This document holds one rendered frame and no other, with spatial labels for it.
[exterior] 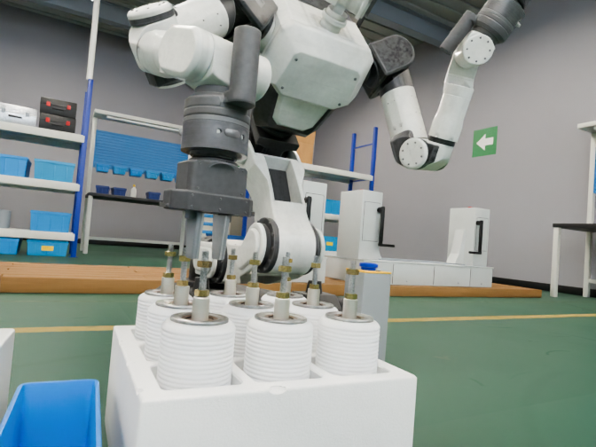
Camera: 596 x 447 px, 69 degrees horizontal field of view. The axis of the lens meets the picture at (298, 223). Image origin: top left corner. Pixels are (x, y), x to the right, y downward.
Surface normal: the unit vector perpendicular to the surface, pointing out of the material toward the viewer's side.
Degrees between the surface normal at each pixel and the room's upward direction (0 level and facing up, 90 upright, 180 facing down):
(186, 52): 90
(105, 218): 90
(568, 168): 90
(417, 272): 90
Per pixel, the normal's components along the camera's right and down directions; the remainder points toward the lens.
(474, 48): -0.14, 0.27
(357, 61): 0.45, 0.11
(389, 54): 0.19, -0.18
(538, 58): -0.87, -0.09
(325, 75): 0.21, 0.78
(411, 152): -0.70, 0.05
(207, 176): 0.64, 0.02
